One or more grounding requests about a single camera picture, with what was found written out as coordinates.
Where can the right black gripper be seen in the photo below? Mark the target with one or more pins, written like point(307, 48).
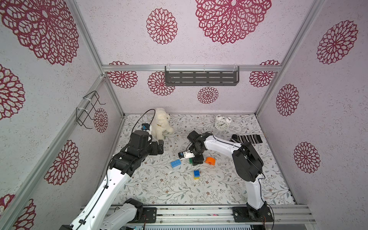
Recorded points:
point(197, 158)

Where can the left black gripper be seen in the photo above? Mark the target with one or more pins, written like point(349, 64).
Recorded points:
point(155, 151)

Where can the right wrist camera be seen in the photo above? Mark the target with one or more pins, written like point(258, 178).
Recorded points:
point(186, 155)

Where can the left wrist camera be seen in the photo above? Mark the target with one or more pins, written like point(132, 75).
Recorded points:
point(146, 127)

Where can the grey metal wall shelf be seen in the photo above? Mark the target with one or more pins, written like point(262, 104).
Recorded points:
point(201, 78)

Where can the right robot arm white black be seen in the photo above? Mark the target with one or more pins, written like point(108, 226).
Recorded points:
point(247, 162)

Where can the black grey striped sock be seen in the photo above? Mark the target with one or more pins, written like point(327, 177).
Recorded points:
point(253, 139)

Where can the light blue long lego brick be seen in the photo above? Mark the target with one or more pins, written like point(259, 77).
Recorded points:
point(175, 163)

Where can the orange rounded lego brick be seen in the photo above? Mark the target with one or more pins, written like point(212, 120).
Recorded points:
point(210, 161)

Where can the black wire wall rack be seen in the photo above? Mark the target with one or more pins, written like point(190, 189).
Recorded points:
point(83, 113)

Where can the white plush teddy bear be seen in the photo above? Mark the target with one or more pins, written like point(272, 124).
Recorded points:
point(160, 124)

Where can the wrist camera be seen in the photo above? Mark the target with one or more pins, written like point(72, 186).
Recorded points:
point(186, 155)
point(146, 127)

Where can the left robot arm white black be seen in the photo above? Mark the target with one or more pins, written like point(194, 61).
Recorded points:
point(119, 171)

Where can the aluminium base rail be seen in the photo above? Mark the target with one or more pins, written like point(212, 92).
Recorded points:
point(227, 214)

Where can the white alarm clock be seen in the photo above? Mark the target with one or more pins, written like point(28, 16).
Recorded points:
point(222, 122)

